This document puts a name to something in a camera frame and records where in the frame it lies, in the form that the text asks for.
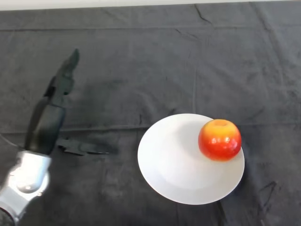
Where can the black table cloth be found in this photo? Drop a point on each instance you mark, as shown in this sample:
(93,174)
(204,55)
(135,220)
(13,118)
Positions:
(164,58)

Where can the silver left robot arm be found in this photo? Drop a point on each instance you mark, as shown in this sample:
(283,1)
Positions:
(22,181)

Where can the red and yellow apple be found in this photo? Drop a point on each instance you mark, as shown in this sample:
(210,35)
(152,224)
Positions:
(219,141)

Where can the white round plate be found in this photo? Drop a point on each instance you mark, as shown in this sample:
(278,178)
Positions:
(178,164)

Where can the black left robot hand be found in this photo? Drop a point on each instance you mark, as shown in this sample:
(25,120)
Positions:
(45,127)

